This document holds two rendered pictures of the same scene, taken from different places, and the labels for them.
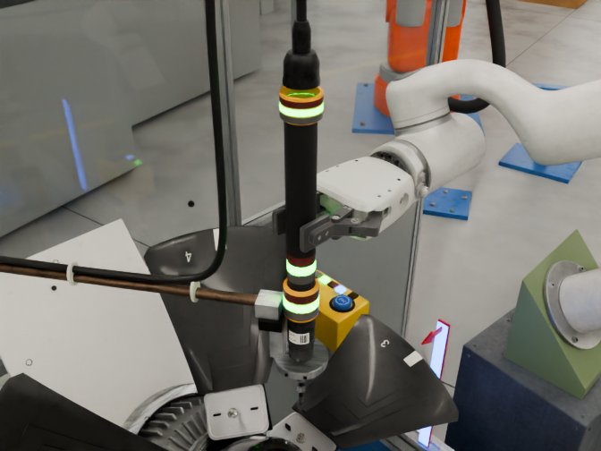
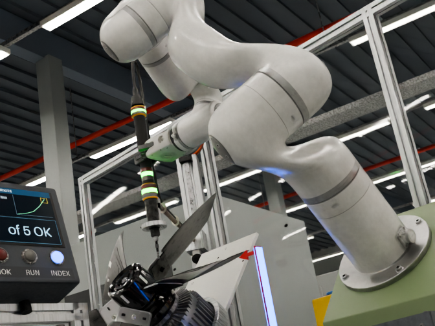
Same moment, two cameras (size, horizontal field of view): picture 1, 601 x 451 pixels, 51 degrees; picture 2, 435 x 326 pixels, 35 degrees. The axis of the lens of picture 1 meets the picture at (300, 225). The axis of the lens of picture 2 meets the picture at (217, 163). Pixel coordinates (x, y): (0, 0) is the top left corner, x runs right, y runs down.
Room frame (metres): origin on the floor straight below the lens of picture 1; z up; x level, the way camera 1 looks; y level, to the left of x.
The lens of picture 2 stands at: (0.64, -1.85, 0.83)
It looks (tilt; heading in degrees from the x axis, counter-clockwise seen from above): 20 degrees up; 86
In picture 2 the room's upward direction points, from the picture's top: 10 degrees counter-clockwise
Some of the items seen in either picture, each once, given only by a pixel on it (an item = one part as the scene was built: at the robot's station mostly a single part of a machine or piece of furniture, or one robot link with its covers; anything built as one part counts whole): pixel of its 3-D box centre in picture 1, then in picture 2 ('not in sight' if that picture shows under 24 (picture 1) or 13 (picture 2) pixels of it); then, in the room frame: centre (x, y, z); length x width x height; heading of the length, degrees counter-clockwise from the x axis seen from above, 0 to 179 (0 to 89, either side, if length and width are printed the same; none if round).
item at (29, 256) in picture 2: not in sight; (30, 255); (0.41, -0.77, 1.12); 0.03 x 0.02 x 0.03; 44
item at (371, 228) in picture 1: (367, 214); (151, 147); (0.61, -0.08, 1.55); 0.08 x 0.06 x 0.01; 13
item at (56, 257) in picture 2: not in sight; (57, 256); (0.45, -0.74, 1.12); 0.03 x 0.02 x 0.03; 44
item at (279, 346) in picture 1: (292, 331); (153, 212); (0.58, 0.01, 1.39); 0.09 x 0.07 x 0.10; 79
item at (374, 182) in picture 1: (364, 191); (169, 144); (0.66, -0.08, 1.55); 0.11 x 0.10 x 0.07; 134
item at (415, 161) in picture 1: (397, 175); (184, 135); (0.70, -0.12, 1.55); 0.09 x 0.03 x 0.08; 44
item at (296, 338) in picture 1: (300, 228); (144, 159); (0.58, 0.00, 1.55); 0.04 x 0.04 x 0.46
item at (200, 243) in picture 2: not in sight; (196, 242); (0.71, 0.61, 1.43); 0.10 x 0.07 x 0.08; 79
